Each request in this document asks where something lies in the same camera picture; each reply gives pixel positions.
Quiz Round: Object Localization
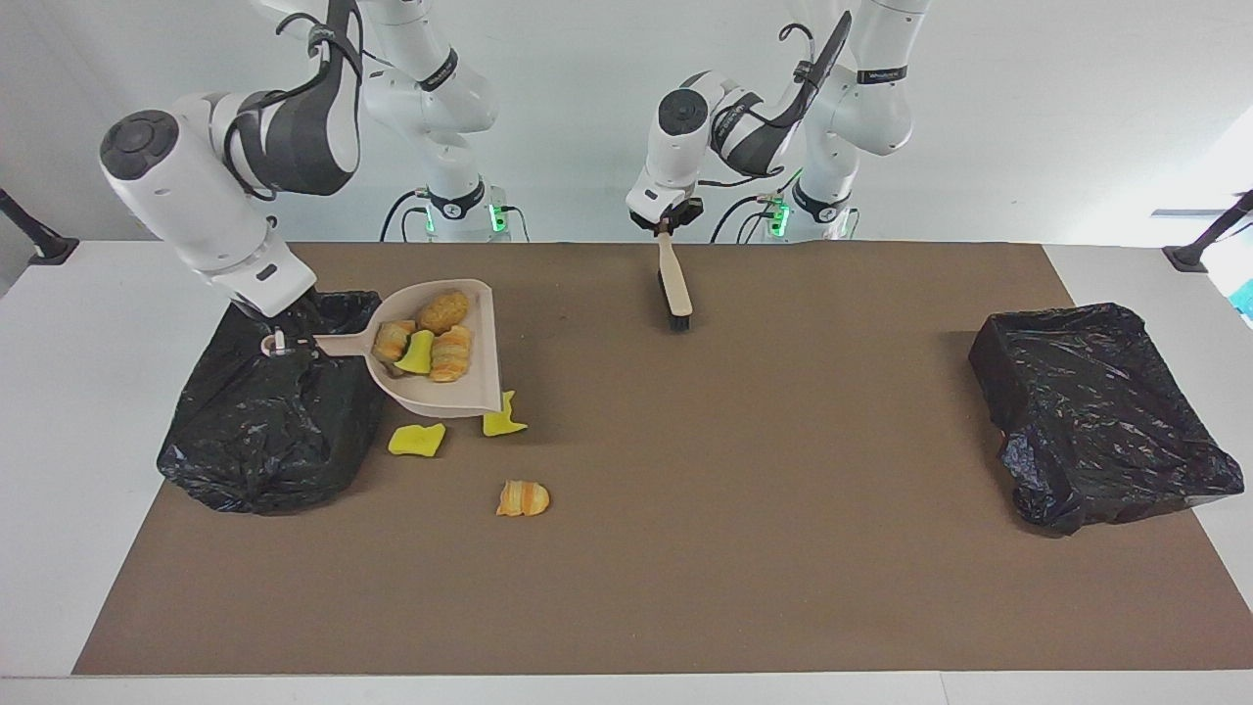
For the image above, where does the pale beige sponge chunk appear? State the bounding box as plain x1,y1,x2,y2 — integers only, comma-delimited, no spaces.
372,320,418,365

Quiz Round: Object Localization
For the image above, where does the yellow sponge piece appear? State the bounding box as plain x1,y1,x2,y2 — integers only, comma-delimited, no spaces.
388,423,447,457
483,391,530,438
394,330,436,376

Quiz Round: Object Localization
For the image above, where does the brown oval bun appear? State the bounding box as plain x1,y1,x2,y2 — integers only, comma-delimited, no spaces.
418,290,471,336

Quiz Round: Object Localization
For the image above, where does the beige plastic dustpan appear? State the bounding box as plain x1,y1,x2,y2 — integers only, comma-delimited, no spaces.
259,279,504,420

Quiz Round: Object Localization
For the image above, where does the black bag lined bin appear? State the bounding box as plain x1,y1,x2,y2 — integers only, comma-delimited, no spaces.
157,289,402,516
968,303,1245,536

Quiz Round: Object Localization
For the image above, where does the black pole stand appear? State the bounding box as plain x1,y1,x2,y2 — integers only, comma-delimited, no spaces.
1163,190,1253,273
0,186,80,266

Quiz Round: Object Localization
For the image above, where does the brown table mat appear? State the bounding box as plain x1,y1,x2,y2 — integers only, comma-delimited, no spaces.
72,242,1253,676

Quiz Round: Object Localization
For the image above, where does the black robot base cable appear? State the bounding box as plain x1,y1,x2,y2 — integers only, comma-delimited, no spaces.
380,189,434,243
712,193,784,243

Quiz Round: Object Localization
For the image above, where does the left arm gripper cable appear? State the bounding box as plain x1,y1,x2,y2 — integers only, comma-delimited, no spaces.
780,8,855,123

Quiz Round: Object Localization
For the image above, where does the arm gripper cable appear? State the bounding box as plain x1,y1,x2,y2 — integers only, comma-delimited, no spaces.
223,0,365,202
780,8,855,123

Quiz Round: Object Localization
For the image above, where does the right arm gripper cable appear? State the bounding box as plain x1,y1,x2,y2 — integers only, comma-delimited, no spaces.
223,0,365,202

